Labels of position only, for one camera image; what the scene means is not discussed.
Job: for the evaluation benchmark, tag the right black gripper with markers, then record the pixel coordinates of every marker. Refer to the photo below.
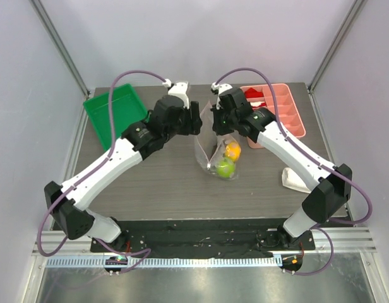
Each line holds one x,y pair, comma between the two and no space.
217,117

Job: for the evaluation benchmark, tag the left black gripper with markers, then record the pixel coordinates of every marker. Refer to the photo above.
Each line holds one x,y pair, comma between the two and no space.
194,122

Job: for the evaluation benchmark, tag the clear zip top bag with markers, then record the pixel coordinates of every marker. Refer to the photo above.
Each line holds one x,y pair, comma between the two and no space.
208,147

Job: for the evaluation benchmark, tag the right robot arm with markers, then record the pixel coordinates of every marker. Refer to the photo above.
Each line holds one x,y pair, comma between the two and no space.
328,184

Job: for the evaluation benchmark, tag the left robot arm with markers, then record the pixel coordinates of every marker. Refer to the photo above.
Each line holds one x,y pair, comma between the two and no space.
69,202

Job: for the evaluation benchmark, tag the yellow fake fruit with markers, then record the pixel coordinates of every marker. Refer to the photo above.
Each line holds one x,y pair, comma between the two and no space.
233,151

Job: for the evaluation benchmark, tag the red fake food piece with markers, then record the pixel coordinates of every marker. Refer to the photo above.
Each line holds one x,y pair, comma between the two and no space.
253,93

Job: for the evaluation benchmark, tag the green fake fruit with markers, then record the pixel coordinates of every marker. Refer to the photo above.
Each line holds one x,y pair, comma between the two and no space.
225,168

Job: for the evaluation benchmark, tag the green plastic tray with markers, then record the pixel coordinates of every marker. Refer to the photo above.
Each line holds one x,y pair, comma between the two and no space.
127,108

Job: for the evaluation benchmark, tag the white cloth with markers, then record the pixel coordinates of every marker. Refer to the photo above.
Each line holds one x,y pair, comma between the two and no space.
292,181

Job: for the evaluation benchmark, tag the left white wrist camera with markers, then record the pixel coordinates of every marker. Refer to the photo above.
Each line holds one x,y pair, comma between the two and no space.
178,89

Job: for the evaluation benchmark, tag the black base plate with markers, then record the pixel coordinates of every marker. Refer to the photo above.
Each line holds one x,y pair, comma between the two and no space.
201,238

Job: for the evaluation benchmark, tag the aluminium front rail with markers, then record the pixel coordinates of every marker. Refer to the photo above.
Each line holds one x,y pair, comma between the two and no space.
88,253

